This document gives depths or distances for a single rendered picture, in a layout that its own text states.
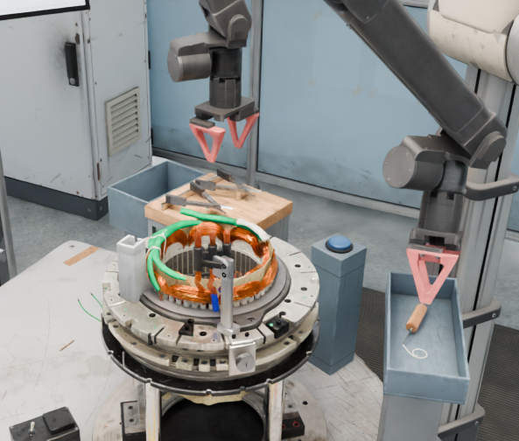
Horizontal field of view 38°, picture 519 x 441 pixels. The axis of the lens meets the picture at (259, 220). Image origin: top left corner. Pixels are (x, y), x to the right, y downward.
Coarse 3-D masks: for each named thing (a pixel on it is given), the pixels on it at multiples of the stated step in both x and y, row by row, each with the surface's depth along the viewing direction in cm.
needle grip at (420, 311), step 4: (420, 304) 118; (416, 308) 118; (420, 308) 117; (424, 308) 118; (416, 312) 116; (420, 312) 117; (424, 312) 118; (412, 316) 116; (416, 316) 116; (420, 316) 116; (412, 320) 114; (416, 320) 115; (420, 320) 115; (408, 324) 114; (412, 324) 114; (416, 324) 114; (408, 328) 114; (416, 328) 114
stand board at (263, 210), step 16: (208, 176) 151; (176, 192) 144; (208, 192) 145; (224, 192) 145; (256, 192) 145; (144, 208) 140; (160, 208) 138; (176, 208) 139; (192, 208) 139; (224, 208) 139; (240, 208) 139; (256, 208) 140; (272, 208) 140; (288, 208) 142; (256, 224) 135; (272, 224) 139
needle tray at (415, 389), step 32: (416, 288) 123; (448, 288) 122; (448, 320) 118; (384, 352) 109; (416, 352) 111; (448, 352) 111; (384, 384) 102; (416, 384) 101; (448, 384) 100; (384, 416) 116; (416, 416) 113
